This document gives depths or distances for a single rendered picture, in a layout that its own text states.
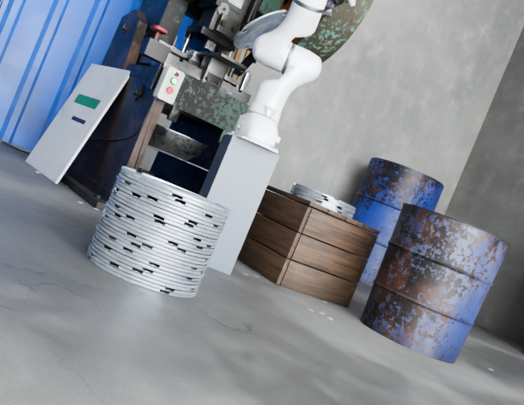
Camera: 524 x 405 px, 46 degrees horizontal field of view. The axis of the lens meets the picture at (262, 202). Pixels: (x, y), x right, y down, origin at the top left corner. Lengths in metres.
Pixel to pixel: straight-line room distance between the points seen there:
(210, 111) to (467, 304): 1.30
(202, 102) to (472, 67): 3.55
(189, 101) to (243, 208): 0.69
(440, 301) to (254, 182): 0.77
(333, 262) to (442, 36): 3.33
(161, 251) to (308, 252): 1.11
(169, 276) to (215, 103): 1.35
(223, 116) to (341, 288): 0.89
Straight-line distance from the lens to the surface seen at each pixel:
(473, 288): 2.33
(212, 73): 2.77
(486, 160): 5.86
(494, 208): 5.63
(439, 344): 2.32
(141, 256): 1.44
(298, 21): 2.18
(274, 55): 2.21
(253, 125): 2.10
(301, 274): 2.47
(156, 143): 2.79
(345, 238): 2.54
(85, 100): 3.13
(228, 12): 2.91
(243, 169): 2.13
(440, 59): 5.54
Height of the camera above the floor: 0.30
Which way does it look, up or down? 1 degrees down
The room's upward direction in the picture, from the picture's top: 23 degrees clockwise
